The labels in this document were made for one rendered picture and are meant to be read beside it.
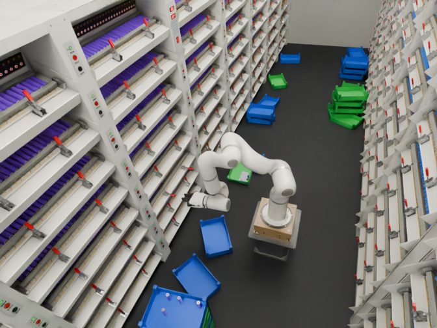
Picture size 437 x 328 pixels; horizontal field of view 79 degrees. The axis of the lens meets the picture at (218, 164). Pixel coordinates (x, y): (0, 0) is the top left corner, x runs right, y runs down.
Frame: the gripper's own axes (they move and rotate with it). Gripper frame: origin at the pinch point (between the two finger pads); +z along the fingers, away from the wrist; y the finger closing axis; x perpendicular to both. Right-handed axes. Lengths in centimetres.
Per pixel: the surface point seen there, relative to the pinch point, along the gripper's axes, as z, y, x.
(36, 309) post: 8, -90, 34
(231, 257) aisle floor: -24, -6, -57
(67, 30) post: -5, -20, 113
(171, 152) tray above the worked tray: 15.7, 20.8, 20.5
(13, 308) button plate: 7, -92, 45
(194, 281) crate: -5, -33, -53
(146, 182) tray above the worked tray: 16.2, -9.2, 21.4
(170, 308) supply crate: -18, -62, -15
